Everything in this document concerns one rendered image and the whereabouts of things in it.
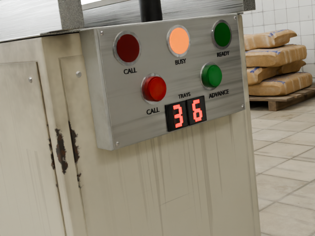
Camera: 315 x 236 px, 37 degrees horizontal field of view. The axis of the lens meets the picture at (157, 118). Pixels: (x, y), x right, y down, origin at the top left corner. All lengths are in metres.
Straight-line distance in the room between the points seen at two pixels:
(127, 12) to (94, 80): 0.37
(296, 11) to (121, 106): 4.78
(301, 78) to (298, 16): 0.84
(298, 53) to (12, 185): 4.16
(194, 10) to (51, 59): 0.30
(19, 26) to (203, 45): 0.23
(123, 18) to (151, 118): 0.37
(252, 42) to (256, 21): 0.96
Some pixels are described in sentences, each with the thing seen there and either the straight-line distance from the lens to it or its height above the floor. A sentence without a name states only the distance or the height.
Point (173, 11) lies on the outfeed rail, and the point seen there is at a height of 0.85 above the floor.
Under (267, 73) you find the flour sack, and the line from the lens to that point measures 4.54.
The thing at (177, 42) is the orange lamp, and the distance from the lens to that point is 0.59.
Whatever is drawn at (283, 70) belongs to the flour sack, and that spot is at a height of 0.31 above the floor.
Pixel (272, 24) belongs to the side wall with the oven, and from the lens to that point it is 5.43.
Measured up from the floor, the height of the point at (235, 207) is 0.55.
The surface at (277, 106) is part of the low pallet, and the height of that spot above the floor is 0.04.
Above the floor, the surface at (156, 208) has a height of 0.60.
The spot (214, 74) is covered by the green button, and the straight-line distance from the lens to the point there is 0.62.
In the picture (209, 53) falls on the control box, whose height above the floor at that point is 0.79.
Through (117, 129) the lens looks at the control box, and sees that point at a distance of 0.54.
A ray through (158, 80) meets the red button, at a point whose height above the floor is 0.77.
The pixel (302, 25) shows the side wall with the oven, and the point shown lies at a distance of 5.24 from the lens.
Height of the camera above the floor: 0.83
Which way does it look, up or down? 10 degrees down
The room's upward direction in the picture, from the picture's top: 7 degrees counter-clockwise
